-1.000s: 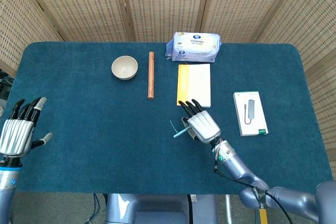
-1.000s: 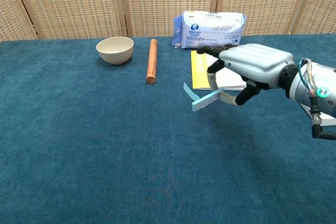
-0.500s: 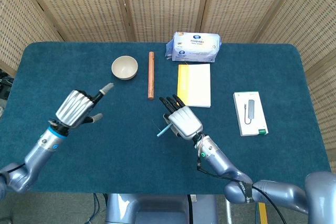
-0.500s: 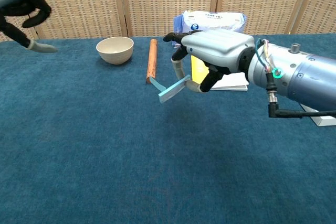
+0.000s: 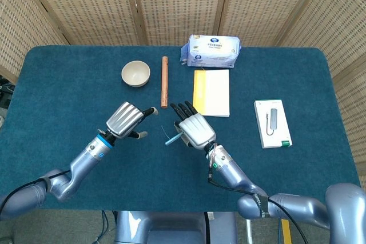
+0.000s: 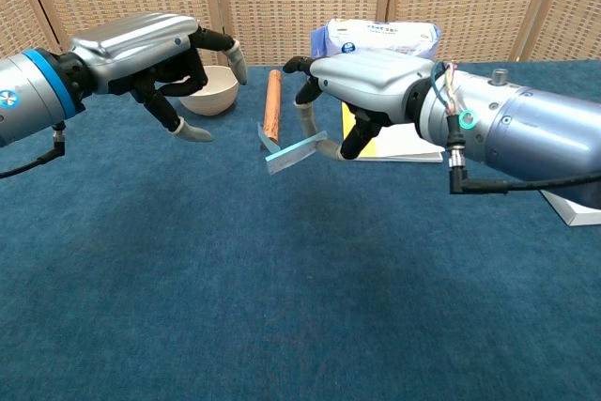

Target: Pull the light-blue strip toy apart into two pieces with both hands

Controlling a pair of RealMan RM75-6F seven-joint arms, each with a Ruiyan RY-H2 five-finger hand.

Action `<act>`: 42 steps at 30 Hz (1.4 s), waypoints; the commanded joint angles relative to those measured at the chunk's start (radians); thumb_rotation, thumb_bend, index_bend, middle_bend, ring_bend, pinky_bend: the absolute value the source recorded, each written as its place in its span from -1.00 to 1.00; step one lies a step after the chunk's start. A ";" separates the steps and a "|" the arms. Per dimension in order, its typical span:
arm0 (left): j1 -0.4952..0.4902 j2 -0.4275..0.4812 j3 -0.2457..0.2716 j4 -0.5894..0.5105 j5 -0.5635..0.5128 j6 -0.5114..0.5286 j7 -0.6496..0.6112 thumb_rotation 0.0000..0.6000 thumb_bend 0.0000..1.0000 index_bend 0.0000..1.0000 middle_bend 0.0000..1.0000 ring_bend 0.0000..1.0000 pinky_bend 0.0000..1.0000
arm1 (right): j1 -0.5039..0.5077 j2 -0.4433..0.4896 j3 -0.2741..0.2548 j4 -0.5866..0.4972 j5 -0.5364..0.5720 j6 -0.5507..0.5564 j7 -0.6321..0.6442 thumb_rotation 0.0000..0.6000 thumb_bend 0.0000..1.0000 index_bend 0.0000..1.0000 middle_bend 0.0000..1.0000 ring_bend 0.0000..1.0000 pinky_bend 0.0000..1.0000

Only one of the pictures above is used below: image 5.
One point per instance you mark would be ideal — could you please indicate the bamboo folding screen panel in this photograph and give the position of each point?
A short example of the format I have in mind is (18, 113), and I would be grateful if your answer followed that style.
(263, 7)
(180, 1)
(85, 7)
(20, 27)
(343, 27)

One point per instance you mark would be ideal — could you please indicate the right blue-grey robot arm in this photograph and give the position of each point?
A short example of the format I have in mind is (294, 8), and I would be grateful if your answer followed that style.
(228, 169)

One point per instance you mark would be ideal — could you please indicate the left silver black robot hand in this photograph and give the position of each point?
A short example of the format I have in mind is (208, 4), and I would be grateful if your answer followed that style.
(124, 119)

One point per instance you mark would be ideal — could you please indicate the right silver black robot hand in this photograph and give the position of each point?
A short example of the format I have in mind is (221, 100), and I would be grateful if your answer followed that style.
(197, 129)

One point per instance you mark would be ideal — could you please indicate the small light blue tool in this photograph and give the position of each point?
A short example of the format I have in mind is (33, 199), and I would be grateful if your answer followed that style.
(171, 141)

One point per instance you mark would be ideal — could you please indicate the yellow floor tape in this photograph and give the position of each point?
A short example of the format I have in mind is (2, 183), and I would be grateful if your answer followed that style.
(286, 235)

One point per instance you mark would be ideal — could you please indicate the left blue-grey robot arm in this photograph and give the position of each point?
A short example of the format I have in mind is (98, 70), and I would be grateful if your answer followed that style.
(83, 161)

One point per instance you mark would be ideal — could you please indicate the brown wooden stick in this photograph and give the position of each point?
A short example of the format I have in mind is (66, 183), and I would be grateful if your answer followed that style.
(164, 84)

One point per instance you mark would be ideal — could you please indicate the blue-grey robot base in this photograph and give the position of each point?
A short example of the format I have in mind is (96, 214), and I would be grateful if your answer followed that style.
(171, 229)

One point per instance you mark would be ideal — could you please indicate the white blue tissue pack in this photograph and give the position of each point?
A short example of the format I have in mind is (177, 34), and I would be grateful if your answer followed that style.
(211, 52)

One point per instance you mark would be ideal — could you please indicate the yellow white notebook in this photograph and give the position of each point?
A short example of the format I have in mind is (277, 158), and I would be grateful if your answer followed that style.
(214, 92)

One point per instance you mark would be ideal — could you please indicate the black equipment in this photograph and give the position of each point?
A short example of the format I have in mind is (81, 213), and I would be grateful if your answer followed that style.
(5, 95)

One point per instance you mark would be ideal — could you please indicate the beige bowl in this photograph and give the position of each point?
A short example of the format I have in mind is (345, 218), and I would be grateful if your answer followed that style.
(135, 74)

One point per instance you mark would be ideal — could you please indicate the dark blue table mat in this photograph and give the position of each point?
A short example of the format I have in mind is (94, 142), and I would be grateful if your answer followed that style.
(85, 69)

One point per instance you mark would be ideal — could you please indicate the white usb hub box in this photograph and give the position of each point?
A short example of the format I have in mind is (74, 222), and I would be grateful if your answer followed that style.
(273, 124)

